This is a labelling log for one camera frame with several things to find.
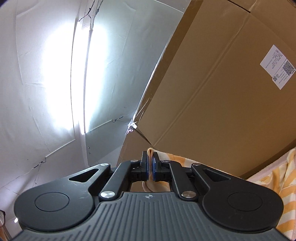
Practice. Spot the white shipping label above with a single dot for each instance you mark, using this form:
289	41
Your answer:
277	65

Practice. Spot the large brown cardboard box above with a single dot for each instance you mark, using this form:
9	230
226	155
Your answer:
210	100

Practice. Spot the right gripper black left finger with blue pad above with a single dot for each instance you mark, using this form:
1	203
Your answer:
108	183

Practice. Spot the pink terry towel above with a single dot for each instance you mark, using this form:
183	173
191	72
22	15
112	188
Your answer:
268	169

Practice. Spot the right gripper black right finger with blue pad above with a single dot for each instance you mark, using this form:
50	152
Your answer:
194	182

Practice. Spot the left brown cardboard box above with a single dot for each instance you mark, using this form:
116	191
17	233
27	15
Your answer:
134	144

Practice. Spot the orange white striped garment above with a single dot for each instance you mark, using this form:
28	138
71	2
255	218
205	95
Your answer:
281	180

